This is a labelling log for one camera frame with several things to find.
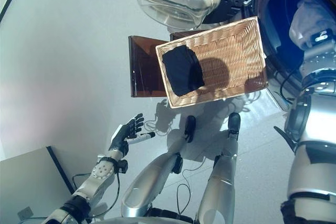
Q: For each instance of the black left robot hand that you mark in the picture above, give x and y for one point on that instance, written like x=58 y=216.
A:
x=123 y=136

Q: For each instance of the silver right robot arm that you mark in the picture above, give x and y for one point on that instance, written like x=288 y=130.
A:
x=312 y=134

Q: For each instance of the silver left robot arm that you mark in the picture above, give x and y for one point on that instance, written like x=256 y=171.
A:
x=92 y=179

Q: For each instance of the grey front-load washing machine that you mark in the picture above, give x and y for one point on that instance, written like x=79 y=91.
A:
x=267 y=58

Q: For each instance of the brown transparent acrylic stool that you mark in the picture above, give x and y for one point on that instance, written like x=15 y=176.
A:
x=144 y=69

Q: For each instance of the grey robot torso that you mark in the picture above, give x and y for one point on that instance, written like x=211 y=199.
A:
x=147 y=221

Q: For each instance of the black folded garment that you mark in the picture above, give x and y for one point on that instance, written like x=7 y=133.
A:
x=183 y=72

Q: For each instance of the silver right robot leg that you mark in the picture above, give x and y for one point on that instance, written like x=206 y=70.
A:
x=220 y=179

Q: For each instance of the shallow wicker laundry basket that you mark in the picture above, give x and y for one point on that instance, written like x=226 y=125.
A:
x=231 y=51

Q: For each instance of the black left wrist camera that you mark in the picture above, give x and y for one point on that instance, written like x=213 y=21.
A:
x=122 y=166

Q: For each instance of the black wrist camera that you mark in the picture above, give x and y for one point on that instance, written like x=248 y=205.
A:
x=321 y=37
x=122 y=166

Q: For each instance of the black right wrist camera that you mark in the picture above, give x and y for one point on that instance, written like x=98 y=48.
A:
x=321 y=37

